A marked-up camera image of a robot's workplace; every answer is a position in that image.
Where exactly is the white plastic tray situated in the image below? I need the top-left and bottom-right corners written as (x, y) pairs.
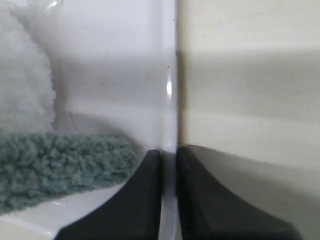
top-left (0, 0), bottom-right (179, 240)

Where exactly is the teal fleece scarf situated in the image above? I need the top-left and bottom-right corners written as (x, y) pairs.
top-left (0, 132), bottom-right (139, 215)

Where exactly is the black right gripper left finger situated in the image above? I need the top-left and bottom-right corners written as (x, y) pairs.
top-left (56, 150), bottom-right (163, 240)

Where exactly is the white plush snowman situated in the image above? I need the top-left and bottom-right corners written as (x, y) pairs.
top-left (0, 7), bottom-right (56, 133)

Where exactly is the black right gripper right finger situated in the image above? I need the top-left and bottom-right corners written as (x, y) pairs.
top-left (176, 146), bottom-right (299, 240)

